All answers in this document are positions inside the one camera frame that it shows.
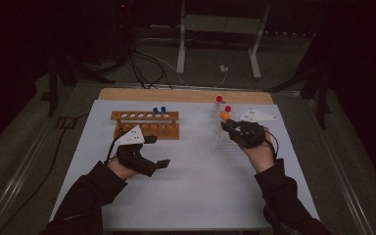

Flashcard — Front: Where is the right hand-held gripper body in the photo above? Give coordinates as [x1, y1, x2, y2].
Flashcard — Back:
[233, 109, 278, 149]

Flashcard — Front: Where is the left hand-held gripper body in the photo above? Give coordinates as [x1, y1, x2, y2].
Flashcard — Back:
[115, 124, 160, 178]

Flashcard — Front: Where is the wooden test tube rack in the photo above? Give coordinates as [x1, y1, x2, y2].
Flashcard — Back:
[110, 110, 180, 141]

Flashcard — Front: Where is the clear acrylic test tube rack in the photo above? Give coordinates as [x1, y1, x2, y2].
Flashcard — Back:
[212, 102, 243, 151]

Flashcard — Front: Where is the person's left hand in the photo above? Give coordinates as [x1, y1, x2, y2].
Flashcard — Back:
[107, 159, 138, 180]

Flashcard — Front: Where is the person's right hand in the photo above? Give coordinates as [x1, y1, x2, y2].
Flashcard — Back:
[241, 127, 276, 174]

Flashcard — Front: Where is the white table sheet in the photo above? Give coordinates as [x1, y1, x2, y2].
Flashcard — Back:
[49, 99, 321, 231]

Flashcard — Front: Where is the black stand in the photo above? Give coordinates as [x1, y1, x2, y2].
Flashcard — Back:
[263, 65, 332, 130]
[47, 55, 116, 118]

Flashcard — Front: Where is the white metal stand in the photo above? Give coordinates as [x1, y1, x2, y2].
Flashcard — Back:
[175, 0, 272, 80]

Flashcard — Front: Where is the power strip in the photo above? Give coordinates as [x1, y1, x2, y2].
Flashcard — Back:
[263, 29, 316, 37]

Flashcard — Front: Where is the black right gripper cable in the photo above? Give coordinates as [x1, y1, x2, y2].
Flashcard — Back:
[263, 130, 280, 164]

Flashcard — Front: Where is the black cable bundle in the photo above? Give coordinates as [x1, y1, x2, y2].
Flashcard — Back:
[128, 48, 174, 90]

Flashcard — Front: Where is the white floor cable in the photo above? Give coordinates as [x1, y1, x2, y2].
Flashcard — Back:
[136, 37, 229, 89]

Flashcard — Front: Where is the black floor cable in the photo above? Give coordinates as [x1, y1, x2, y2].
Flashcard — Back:
[0, 112, 91, 235]

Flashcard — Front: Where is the aluminium frame rail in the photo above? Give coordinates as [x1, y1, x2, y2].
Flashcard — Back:
[0, 84, 79, 235]
[303, 94, 376, 235]

